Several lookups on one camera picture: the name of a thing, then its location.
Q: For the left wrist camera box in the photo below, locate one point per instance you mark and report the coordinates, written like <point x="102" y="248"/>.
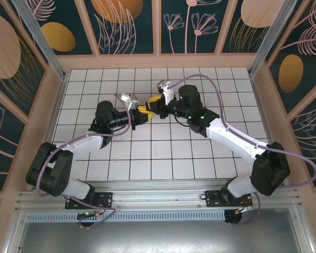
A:
<point x="130" y="100"/>

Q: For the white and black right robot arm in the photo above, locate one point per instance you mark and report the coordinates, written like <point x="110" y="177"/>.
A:
<point x="234" y="139"/>

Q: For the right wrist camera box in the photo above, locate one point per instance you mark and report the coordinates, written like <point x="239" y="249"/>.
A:
<point x="166" y="91"/>

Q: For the grey metal sheet panel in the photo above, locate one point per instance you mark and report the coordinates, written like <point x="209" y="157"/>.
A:
<point x="158" y="237"/>

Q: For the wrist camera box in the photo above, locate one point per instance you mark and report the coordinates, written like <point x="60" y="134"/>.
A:
<point x="166" y="91"/>
<point x="130" y="100"/>

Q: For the aluminium corner post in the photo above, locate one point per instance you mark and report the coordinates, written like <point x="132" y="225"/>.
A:
<point x="267" y="39"/>
<point x="42" y="39"/>

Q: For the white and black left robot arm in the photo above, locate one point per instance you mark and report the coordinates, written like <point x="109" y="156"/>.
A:
<point x="81" y="143"/>

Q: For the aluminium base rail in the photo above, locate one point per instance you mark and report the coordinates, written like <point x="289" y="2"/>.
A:
<point x="160" y="192"/>

